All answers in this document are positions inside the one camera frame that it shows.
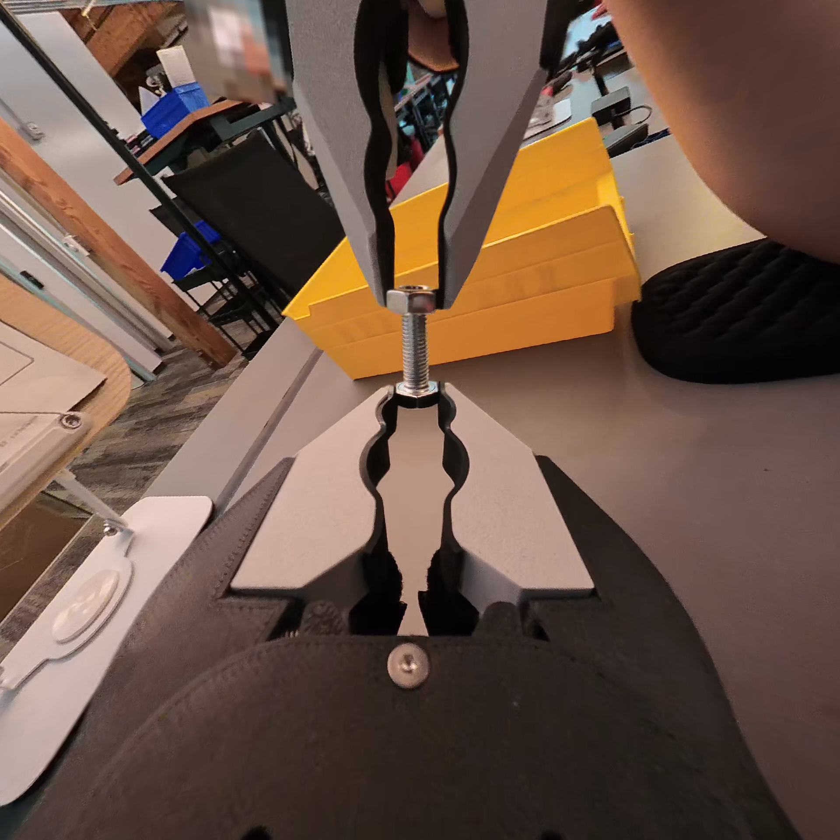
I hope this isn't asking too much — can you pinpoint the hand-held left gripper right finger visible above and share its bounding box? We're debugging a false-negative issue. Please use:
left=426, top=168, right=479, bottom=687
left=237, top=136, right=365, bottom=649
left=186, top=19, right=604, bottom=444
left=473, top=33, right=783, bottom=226
left=420, top=382, right=598, bottom=636

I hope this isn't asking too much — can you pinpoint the black wire rack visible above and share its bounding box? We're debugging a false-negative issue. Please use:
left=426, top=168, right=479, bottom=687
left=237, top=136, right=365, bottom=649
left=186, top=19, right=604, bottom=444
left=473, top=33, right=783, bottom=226
left=151, top=203, right=296, bottom=358

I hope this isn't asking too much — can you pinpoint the black pole lamp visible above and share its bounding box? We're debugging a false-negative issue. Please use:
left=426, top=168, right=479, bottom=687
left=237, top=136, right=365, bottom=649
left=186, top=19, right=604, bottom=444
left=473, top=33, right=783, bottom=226
left=0, top=0, right=277, bottom=342

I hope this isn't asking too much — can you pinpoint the person's right forearm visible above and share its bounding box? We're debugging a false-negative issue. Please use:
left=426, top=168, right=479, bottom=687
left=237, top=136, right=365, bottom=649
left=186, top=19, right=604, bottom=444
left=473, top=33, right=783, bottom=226
left=604, top=0, right=840, bottom=266

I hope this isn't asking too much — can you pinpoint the steel hex bolt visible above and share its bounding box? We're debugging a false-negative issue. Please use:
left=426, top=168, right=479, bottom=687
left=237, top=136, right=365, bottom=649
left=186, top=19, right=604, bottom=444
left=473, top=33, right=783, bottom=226
left=386, top=285, right=439, bottom=398

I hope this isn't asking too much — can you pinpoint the black upright panel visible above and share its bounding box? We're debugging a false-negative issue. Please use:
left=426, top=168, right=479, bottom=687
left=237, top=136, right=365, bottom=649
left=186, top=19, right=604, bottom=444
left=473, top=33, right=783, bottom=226
left=164, top=131, right=345, bottom=299

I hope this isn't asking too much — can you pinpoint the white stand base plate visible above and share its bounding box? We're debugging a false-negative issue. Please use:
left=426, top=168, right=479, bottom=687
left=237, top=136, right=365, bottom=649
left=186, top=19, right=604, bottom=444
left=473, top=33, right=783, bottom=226
left=0, top=497, right=214, bottom=805

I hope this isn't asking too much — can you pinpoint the wooden top work desk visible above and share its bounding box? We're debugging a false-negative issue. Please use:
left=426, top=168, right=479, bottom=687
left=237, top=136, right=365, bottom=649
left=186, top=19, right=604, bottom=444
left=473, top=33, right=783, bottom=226
left=115, top=98, right=296, bottom=188

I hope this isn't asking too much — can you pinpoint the instruction sheet on stand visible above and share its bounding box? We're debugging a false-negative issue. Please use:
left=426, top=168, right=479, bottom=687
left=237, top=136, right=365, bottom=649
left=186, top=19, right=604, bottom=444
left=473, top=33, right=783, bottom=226
left=0, top=272, right=132, bottom=526

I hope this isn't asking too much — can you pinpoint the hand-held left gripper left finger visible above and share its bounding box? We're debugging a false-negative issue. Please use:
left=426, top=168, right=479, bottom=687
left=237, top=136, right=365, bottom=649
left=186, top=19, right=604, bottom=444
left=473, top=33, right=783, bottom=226
left=230, top=386, right=403, bottom=636

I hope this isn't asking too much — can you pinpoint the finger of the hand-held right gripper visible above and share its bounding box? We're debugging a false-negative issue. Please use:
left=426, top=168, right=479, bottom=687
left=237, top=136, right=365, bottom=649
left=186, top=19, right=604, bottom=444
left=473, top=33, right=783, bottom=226
left=433, top=0, right=549, bottom=311
left=284, top=0, right=411, bottom=309

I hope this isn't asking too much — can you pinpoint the wooden post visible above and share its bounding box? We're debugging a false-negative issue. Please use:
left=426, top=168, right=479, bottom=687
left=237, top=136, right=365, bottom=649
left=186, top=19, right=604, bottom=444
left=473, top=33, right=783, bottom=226
left=0, top=118, right=237, bottom=368

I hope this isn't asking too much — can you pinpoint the yellow plastic bin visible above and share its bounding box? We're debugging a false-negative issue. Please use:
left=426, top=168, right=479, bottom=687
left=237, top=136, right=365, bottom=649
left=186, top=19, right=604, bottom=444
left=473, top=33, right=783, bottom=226
left=282, top=117, right=643, bottom=382

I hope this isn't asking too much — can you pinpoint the clear acrylic sheet holder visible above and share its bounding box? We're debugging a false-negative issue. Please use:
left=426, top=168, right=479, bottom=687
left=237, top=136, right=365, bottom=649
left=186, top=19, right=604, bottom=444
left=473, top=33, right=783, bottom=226
left=0, top=410, right=93, bottom=506

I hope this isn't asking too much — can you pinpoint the aluminium rail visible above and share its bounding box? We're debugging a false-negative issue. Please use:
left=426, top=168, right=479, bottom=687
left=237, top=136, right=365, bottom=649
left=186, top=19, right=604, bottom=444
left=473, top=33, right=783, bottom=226
left=0, top=190, right=165, bottom=382

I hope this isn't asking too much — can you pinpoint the blue storage bin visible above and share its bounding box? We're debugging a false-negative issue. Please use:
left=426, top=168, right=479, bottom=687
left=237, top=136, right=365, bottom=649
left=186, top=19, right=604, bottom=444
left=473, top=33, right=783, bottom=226
left=161, top=220, right=221, bottom=280
left=141, top=82, right=211, bottom=139

